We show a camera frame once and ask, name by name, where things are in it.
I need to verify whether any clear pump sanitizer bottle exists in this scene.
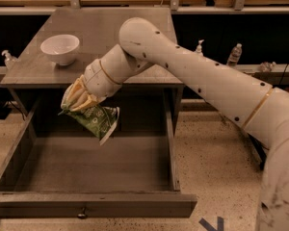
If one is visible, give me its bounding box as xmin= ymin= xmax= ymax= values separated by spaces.
xmin=1 ymin=50 xmax=17 ymax=69

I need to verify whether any green jalapeno chip bag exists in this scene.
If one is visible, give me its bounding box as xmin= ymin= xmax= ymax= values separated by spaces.
xmin=58 ymin=84 xmax=121 ymax=146

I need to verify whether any clear plastic water bottle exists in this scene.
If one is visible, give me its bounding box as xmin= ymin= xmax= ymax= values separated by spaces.
xmin=226 ymin=43 xmax=242 ymax=66

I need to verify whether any grey cabinet with top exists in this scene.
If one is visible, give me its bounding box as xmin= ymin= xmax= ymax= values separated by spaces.
xmin=1 ymin=7 xmax=176 ymax=137

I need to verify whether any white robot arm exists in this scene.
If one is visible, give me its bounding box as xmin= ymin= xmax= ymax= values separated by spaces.
xmin=63 ymin=17 xmax=289 ymax=231

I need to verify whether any open grey top drawer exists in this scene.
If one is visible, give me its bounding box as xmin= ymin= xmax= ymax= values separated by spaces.
xmin=0 ymin=90 xmax=197 ymax=218

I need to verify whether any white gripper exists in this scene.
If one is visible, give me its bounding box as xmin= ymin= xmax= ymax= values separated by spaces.
xmin=66 ymin=59 xmax=121 ymax=112

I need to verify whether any white ceramic bowl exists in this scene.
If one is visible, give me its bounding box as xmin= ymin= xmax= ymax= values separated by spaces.
xmin=40 ymin=35 xmax=80 ymax=65

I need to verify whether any crumpled clear wrapper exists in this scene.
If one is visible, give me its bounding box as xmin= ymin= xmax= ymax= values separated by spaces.
xmin=259 ymin=62 xmax=276 ymax=72

